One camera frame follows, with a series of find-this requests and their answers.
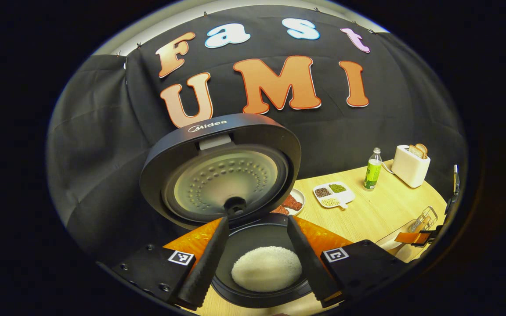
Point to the red meat piece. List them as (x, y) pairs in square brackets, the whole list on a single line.
[(291, 202), (279, 210)]

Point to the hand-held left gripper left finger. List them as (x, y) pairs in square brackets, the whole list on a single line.
[(204, 272)]

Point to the white toaster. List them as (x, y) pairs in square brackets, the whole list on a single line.
[(409, 171)]

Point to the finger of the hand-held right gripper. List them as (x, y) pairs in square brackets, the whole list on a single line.
[(411, 238)]

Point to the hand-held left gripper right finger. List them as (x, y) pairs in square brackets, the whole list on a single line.
[(310, 263)]

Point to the black rice cooker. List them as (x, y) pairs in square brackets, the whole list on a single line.
[(218, 129)]

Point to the bread slice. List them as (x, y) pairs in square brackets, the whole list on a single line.
[(422, 148), (415, 152)]

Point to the white round plate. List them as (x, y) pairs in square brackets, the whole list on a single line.
[(299, 197)]

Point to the green label water bottle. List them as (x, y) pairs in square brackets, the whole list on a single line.
[(372, 173)]

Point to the black backdrop cloth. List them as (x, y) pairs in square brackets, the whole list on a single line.
[(103, 153)]

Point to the white rice heap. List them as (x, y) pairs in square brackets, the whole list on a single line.
[(266, 270)]

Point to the white divided grain dish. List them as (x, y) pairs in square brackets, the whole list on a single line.
[(343, 197)]

